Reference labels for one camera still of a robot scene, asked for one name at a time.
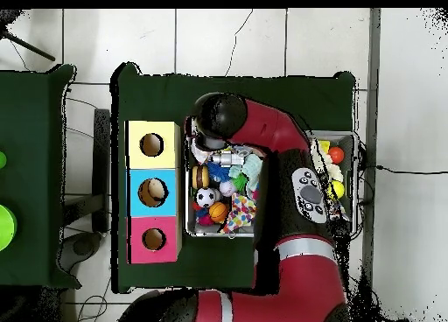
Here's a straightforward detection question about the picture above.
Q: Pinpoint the bright green cup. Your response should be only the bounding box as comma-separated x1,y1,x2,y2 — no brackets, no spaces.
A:
0,204,18,252

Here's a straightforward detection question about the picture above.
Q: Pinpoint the toy hamburger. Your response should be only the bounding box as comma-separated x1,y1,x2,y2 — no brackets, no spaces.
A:
191,164,210,190

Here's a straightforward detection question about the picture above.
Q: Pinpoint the silver plastic toy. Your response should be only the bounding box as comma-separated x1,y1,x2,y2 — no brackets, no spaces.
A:
211,150,246,166

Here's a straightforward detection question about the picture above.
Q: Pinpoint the wooden box with three holes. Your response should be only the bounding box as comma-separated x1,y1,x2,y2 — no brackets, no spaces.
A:
124,120,183,264

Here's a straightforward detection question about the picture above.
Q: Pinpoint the small black white soccer ball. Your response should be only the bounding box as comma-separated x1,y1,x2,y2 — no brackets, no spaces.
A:
194,187,221,208

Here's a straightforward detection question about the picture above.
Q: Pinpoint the small orange basketball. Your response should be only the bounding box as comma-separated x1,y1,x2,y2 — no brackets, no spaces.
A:
208,201,229,224

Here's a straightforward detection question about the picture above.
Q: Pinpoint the yellow ball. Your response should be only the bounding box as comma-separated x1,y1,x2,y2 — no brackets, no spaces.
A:
328,179,347,200

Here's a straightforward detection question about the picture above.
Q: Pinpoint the mint green waffle cloth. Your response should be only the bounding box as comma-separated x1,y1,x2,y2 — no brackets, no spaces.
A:
228,153,263,193

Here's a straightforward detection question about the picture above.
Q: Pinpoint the black cable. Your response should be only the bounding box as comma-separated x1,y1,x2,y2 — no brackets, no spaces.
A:
375,164,448,175

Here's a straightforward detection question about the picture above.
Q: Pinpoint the silver wire mesh bin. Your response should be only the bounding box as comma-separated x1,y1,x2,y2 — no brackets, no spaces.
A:
185,127,360,238

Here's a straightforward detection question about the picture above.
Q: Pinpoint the dark green table cloth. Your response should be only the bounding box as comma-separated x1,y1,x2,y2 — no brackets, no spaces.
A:
0,64,82,289
110,62,358,294

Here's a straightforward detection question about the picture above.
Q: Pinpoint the small white baseball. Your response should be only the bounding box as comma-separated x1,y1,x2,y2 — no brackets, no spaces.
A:
219,179,238,198

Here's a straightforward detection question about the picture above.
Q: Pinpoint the grey rounded base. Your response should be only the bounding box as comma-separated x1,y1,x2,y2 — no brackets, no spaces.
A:
57,230,103,271

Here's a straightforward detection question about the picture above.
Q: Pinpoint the black tripod leg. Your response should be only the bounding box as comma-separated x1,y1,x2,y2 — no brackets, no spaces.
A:
0,9,57,62

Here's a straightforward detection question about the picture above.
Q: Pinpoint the small orange ball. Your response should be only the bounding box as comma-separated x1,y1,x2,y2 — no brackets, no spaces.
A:
328,145,346,165

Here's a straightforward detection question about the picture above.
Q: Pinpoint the colourful dotted cloth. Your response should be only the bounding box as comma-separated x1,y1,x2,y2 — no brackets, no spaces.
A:
219,192,257,235
189,139,218,164

